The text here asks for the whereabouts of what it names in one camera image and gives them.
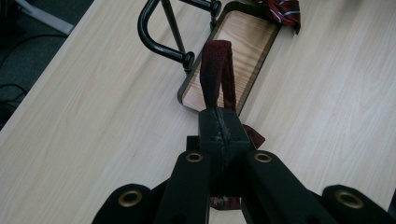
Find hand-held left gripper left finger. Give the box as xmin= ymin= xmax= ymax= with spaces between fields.
xmin=153 ymin=107 xmax=226 ymax=224

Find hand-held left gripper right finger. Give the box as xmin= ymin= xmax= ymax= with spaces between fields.
xmin=217 ymin=107 xmax=338 ymax=224

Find white metal desk frame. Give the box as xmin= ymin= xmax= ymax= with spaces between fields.
xmin=14 ymin=0 xmax=75 ymax=35

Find black hook rack with wooden tray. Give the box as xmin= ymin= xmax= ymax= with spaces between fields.
xmin=136 ymin=0 xmax=283 ymax=117

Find black floor cables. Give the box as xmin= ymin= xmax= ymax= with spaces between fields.
xmin=0 ymin=32 xmax=68 ymax=125

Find red striped bow tie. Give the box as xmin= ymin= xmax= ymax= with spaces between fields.
xmin=198 ymin=0 xmax=302 ymax=210

